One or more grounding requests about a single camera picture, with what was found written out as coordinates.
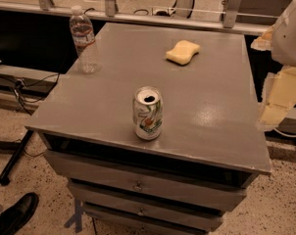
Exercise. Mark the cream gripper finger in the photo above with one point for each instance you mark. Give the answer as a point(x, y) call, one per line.
point(263, 42)
point(278, 96)

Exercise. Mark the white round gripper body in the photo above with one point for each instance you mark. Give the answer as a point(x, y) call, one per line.
point(289, 38)

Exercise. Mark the clear plastic water bottle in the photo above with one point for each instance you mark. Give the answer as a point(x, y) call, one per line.
point(84, 41)

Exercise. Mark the white green 7up can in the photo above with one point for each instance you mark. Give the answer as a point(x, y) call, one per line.
point(147, 107)

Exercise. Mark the yellow sponge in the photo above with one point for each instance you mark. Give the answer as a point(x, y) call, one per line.
point(182, 52)

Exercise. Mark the grey drawer cabinet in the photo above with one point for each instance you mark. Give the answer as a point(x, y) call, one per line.
point(164, 137)

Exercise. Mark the bottom grey drawer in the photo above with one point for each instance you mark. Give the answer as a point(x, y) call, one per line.
point(144, 224)

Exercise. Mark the grey drawer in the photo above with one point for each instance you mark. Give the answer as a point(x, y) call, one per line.
point(147, 182)
point(146, 207)
point(144, 224)

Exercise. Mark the middle grey drawer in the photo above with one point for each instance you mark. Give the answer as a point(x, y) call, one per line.
point(146, 207)

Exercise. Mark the top grey drawer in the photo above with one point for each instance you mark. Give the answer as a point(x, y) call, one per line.
point(147, 182)

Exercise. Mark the black stand leg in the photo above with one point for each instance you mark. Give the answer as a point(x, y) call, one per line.
point(4, 176)

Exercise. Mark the black leather shoe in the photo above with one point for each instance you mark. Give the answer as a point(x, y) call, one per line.
point(16, 216)

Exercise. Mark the metal window rail frame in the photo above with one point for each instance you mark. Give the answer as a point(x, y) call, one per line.
point(236, 16)

